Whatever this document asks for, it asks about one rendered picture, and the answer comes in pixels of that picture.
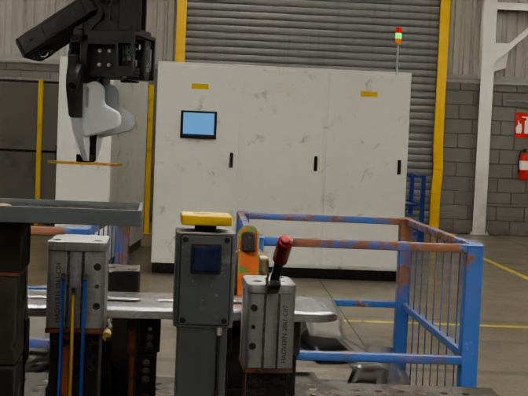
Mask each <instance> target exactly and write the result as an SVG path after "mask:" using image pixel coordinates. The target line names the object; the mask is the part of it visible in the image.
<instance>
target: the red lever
mask: <svg viewBox="0 0 528 396"><path fill-rule="evenodd" d="M292 245H293V239H292V238H291V237H290V236H289V235H281V236H279V238H278V240H277V245H276V247H275V251H274V254H273V261H274V264H273V269H272V272H271V273H267V277H266V280H265V286H266V292H268V293H278V292H279V290H280V288H281V270H282V268H283V266H284V265H286V264H287V262H288V257H289V255H290V252H291V249H292Z"/></svg>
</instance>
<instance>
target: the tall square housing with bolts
mask: <svg viewBox="0 0 528 396"><path fill-rule="evenodd" d="M109 245H110V237H109V236H105V235H80V234H56V235H54V236H53V237H52V238H51V239H50V240H49V241H48V267H47V293H46V327H45V333H49V379H48V396H101V355H102V334H103V332H104V330H105V328H106V324H107V320H108V317H107V301H108V257H109Z"/></svg>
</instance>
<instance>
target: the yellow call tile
mask: <svg viewBox="0 0 528 396"><path fill-rule="evenodd" d="M180 220H181V223H182V225H186V226H195V230H196V231H204V232H214V231H216V226H232V225H233V217H232V216H231V215H230V214H228V213H212V212H190V211H182V212H181V214H180Z"/></svg>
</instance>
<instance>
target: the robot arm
mask: <svg viewBox="0 0 528 396"><path fill-rule="evenodd" d="M146 18H147V0H75V1H73V2H71V3H70V4H68V5H66V6H65V7H64V8H63V9H61V10H59V11H58V12H56V13H54V14H53V15H52V16H50V17H49V18H47V19H46V20H44V21H43V22H41V23H40V24H38V25H36V26H35V27H33V28H32V29H30V30H28V31H27V32H25V33H24V34H23V35H21V36H20V37H19V38H17V39H16V45H17V47H18V49H19V51H20V52H21V54H22V56H23V58H27V59H30V60H33V61H44V60H45V59H47V58H48V57H51V56H52V55H53V54H54V53H56V52H57V51H58V50H60V49H61V48H63V47H65V46H66V45H67V44H69V51H68V67H67V74H66V94H67V101H68V115H69V116H70V120H71V128H72V132H73V135H74V139H75V143H76V146H77V148H78V150H79V153H80V155H81V157H82V160H84V161H90V155H94V161H97V158H98V155H99V152H100V150H101V143H102V138H105V137H108V136H112V135H115V134H121V133H124V132H127V131H130V130H132V129H133V128H134V126H135V116H134V114H133V113H131V112H129V111H127V110H126V109H124V108H122V107H121V106H120V104H119V91H118V89H117V88H116V87H115V86H113V85H112V84H110V80H121V81H120V82H121V83H139V82H148V81H154V74H155V53H156V38H154V37H152V36H151V33H150V32H147V31H146ZM150 50H152V61H151V71H149V68H150Z"/></svg>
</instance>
